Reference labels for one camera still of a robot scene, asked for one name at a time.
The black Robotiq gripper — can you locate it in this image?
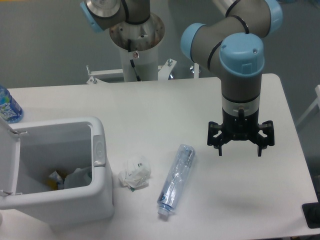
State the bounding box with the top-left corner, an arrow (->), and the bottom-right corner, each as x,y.
207,109 -> 275,157

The clear crushed plastic bottle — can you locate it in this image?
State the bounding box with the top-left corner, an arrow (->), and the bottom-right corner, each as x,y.
157,144 -> 196,219

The white paper trash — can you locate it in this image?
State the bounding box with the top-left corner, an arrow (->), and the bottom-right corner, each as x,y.
118,155 -> 152,192

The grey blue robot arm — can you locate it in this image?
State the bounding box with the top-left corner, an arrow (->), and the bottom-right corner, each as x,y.
80,0 -> 283,152

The trash inside the can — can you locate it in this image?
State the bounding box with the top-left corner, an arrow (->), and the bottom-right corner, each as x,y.
46,166 -> 92,191

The white plastic trash can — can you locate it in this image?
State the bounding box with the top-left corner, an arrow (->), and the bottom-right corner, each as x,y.
0,117 -> 114,225

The black device at table edge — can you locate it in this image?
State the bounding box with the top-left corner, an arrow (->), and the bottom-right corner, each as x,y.
302,202 -> 320,229

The blue labelled water bottle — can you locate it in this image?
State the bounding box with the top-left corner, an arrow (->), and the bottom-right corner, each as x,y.
0,85 -> 24,123

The white frame at right edge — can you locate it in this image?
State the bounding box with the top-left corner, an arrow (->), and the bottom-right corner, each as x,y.
295,84 -> 320,131

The white pedestal base bracket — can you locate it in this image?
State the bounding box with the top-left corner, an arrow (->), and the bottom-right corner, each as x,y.
86,58 -> 202,85

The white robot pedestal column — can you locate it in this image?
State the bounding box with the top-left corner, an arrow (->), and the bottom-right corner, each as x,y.
109,13 -> 165,82

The black pedestal cable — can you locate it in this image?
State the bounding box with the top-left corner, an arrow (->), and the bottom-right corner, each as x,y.
126,38 -> 142,82

